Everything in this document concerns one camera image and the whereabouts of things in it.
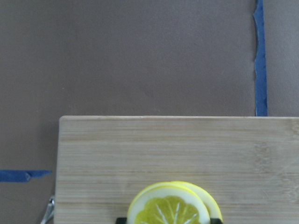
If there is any yellow lemon slice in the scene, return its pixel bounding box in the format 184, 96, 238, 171
172, 181, 223, 224
127, 182, 211, 224

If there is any bamboo cutting board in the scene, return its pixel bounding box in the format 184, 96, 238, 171
54, 116, 299, 224

